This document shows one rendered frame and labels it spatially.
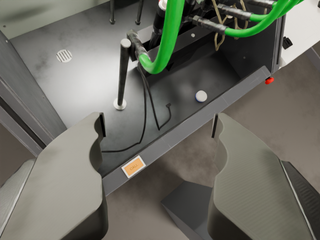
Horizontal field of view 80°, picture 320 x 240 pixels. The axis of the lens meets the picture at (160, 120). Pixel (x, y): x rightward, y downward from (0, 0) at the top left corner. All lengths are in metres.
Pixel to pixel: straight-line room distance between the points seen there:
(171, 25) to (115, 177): 0.38
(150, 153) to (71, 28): 0.49
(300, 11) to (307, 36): 0.10
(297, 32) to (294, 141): 1.43
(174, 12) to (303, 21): 0.76
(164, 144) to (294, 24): 0.62
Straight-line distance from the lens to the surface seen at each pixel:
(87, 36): 0.74
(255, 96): 1.98
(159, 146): 0.50
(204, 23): 0.49
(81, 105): 0.64
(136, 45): 0.33
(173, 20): 0.18
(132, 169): 0.47
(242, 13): 0.53
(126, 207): 1.47
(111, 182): 0.49
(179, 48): 0.57
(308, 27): 0.91
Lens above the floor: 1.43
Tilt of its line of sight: 72 degrees down
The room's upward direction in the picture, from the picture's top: 47 degrees clockwise
